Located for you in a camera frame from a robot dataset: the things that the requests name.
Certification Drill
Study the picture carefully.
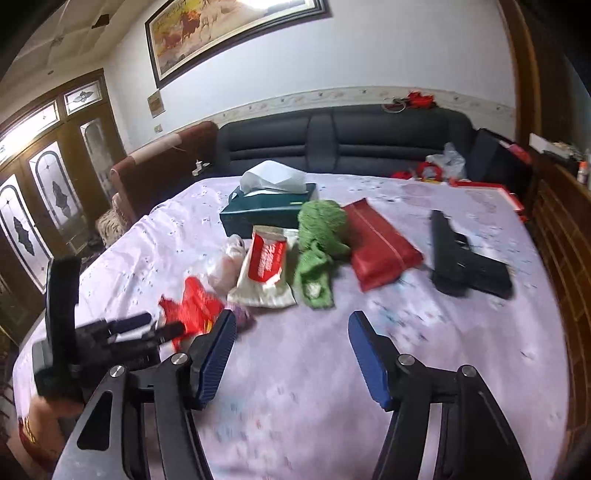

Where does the red white wet wipe pack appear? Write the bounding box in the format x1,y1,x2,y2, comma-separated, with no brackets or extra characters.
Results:
228,225,298,309

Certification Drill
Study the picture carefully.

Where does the framed horse painting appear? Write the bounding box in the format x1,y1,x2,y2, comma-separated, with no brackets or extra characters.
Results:
144,0,329,88

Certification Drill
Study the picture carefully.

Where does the red gift box lid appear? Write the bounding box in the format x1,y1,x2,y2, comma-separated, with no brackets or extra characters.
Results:
449,180,525,218

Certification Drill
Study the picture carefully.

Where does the white plastic bag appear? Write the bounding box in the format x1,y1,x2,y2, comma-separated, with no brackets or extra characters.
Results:
426,142,467,181

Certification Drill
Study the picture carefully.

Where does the red flat pouch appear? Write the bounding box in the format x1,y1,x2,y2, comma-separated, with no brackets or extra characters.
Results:
344,199,424,292

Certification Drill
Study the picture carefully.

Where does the wooden glass panel door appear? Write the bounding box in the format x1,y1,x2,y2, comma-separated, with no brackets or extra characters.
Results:
1,70,125,344

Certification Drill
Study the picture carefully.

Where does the dark green tissue box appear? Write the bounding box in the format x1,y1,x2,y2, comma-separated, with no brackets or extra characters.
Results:
219,160,318,239

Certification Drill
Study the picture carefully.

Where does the red ribbon on sofa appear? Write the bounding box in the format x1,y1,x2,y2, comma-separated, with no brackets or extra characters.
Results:
382,91,437,114

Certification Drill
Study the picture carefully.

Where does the green knitted cloth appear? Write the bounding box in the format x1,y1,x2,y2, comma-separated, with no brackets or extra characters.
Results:
294,200,351,309

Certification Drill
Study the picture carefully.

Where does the black leather sofa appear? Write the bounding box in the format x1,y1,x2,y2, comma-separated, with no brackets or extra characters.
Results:
214,105,533,192

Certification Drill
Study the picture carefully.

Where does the red torn cigarette pack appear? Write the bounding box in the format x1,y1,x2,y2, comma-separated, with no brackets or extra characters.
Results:
158,276,224,352

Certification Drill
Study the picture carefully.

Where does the brown red armchair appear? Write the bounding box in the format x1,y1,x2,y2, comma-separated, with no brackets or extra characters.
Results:
109,121,218,223

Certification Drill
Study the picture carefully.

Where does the black toy pistol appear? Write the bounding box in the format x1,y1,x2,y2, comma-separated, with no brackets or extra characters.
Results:
430,210,514,300

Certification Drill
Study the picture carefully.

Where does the purple paper ball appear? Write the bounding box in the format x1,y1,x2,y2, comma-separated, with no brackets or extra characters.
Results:
231,305,254,332

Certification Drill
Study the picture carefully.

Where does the person's left hand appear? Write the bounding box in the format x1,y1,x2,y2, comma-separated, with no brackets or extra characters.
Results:
18,396,84,473

